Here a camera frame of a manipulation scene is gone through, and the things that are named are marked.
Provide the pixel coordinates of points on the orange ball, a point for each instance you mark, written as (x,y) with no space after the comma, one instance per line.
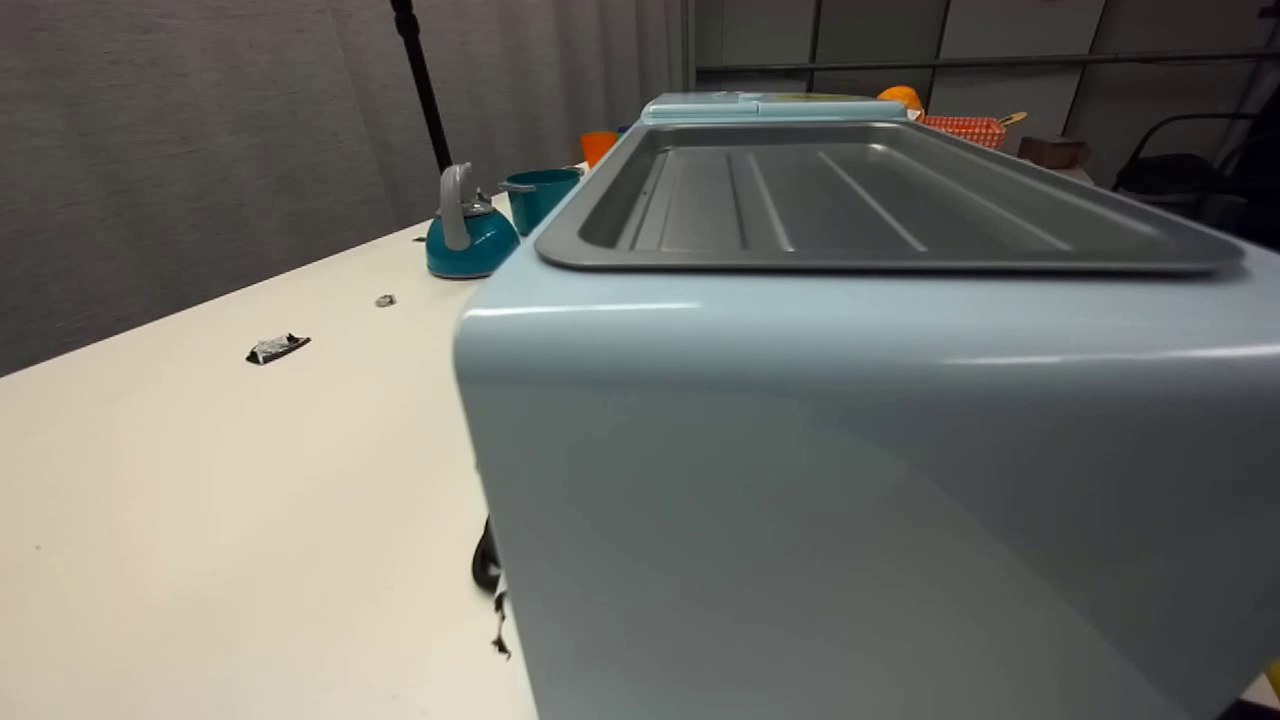
(900,98)

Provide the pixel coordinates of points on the brown bowl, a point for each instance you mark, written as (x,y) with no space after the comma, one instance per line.
(1054,153)

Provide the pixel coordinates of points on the teal cup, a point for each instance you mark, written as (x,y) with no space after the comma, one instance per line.
(537,196)

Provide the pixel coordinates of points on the light blue toaster oven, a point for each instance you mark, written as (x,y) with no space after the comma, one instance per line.
(802,505)

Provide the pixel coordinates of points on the black tripod pole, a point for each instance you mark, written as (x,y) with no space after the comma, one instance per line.
(422,81)

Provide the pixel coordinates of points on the red basket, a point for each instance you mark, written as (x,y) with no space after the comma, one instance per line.
(970,128)

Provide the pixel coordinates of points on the black chair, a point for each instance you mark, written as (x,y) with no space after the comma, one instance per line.
(1172,181)

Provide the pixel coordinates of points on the orange cup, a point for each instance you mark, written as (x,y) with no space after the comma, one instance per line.
(598,145)

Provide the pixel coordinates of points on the grey baking tray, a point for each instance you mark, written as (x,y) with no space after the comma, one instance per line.
(854,201)

